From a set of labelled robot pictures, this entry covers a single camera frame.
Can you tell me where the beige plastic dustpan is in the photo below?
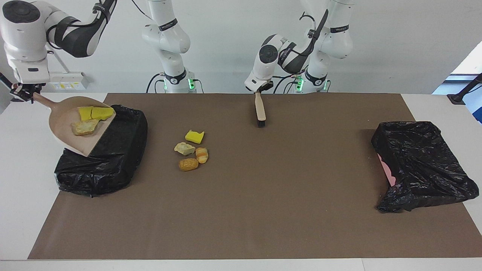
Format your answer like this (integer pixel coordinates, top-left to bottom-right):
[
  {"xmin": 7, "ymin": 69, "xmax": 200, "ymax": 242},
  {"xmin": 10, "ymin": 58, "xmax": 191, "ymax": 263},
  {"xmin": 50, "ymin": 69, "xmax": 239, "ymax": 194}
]
[{"xmin": 33, "ymin": 93, "xmax": 117, "ymax": 158}]

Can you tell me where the pale toy bread striped side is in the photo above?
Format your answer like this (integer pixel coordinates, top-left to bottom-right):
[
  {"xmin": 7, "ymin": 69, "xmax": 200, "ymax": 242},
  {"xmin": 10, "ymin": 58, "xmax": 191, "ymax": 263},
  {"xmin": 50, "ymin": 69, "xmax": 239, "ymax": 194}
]
[{"xmin": 71, "ymin": 119, "xmax": 100, "ymax": 136}]

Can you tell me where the pale greenish toy bread chunk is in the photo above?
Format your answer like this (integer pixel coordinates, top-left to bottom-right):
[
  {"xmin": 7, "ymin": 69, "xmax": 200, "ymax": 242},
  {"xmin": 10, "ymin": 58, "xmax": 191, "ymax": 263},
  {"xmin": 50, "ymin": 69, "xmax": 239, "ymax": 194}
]
[{"xmin": 174, "ymin": 142, "xmax": 196, "ymax": 156}]

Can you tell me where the brown toy bread roll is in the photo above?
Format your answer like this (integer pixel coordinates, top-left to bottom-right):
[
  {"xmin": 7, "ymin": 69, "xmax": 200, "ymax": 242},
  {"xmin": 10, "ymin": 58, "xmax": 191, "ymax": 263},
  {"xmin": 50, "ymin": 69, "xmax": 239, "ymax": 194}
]
[{"xmin": 178, "ymin": 158, "xmax": 199, "ymax": 172}]

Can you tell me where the right black-bagged bin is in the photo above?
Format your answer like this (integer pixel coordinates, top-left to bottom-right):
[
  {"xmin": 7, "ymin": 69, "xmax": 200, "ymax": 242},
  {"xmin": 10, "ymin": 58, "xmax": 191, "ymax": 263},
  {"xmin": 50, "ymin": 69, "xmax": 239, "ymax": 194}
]
[{"xmin": 54, "ymin": 105, "xmax": 148, "ymax": 198}]

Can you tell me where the black-bagged bin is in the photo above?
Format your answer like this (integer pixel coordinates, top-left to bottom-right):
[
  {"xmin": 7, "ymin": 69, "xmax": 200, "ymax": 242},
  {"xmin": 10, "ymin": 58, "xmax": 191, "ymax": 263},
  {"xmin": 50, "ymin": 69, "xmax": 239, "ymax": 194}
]
[
  {"xmin": 54, "ymin": 105, "xmax": 148, "ymax": 198},
  {"xmin": 371, "ymin": 121, "xmax": 480, "ymax": 213}
]

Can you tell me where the pink plastic bin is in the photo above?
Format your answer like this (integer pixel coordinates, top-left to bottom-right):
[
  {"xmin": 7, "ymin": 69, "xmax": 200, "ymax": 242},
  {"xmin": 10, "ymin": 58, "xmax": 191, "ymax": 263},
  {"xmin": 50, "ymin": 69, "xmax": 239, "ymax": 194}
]
[{"xmin": 378, "ymin": 154, "xmax": 397, "ymax": 187}]

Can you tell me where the left black-bagged bin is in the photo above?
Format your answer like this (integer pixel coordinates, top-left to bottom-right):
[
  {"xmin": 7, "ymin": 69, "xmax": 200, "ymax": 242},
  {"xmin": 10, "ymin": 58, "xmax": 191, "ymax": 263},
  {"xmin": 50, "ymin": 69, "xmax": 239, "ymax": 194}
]
[{"xmin": 371, "ymin": 121, "xmax": 480, "ymax": 213}]

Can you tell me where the brown table mat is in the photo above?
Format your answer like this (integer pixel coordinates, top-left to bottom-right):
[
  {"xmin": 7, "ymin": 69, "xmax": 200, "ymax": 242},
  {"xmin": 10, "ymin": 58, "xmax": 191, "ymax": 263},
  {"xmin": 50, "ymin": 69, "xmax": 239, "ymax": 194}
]
[{"xmin": 27, "ymin": 93, "xmax": 482, "ymax": 260}]

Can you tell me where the bright window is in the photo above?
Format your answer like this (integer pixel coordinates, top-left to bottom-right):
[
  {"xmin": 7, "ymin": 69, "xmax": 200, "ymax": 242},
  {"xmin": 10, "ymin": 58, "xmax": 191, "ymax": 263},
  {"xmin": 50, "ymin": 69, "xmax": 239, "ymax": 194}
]
[{"xmin": 432, "ymin": 41, "xmax": 482, "ymax": 124}]

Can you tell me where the black base cable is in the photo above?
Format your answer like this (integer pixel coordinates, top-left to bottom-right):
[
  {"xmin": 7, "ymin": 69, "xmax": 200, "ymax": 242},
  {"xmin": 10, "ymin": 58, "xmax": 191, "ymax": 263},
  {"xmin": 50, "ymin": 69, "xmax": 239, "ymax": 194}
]
[
  {"xmin": 273, "ymin": 74, "xmax": 302, "ymax": 94},
  {"xmin": 146, "ymin": 73, "xmax": 166, "ymax": 93}
]

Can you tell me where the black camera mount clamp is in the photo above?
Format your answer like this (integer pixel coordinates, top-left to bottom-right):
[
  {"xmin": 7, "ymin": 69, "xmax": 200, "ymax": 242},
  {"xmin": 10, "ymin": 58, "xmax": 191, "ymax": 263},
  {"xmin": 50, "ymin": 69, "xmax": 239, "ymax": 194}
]
[
  {"xmin": 0, "ymin": 72, "xmax": 17, "ymax": 102},
  {"xmin": 447, "ymin": 73, "xmax": 482, "ymax": 105}
]

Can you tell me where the white wall conduit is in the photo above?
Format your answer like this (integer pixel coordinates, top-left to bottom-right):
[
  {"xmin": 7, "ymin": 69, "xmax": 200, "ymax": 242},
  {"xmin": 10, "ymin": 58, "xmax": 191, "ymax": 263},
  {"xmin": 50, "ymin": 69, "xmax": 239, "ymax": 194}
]
[{"xmin": 51, "ymin": 49, "xmax": 71, "ymax": 73}]

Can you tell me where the white wall outlet box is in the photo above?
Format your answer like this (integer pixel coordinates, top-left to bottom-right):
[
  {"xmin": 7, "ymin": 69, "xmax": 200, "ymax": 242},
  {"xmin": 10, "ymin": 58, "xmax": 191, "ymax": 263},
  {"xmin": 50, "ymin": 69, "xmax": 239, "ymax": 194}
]
[{"xmin": 50, "ymin": 72, "xmax": 91, "ymax": 91}]

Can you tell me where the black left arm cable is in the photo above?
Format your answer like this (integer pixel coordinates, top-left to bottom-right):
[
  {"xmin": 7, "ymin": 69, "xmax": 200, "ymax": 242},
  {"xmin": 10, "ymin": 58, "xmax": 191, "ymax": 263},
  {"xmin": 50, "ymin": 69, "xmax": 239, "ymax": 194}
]
[{"xmin": 299, "ymin": 9, "xmax": 330, "ymax": 76}]

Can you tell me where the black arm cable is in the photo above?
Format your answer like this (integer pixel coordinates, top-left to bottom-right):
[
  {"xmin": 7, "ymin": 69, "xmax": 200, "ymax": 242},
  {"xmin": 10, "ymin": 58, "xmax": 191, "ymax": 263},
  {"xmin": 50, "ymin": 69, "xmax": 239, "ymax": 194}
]
[
  {"xmin": 299, "ymin": 9, "xmax": 330, "ymax": 76},
  {"xmin": 45, "ymin": 0, "xmax": 152, "ymax": 51}
]

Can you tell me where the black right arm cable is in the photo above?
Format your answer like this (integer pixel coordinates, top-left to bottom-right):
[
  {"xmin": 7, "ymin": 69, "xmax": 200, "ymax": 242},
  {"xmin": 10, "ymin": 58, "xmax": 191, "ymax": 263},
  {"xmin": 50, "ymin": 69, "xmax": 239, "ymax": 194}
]
[{"xmin": 45, "ymin": 0, "xmax": 152, "ymax": 51}]

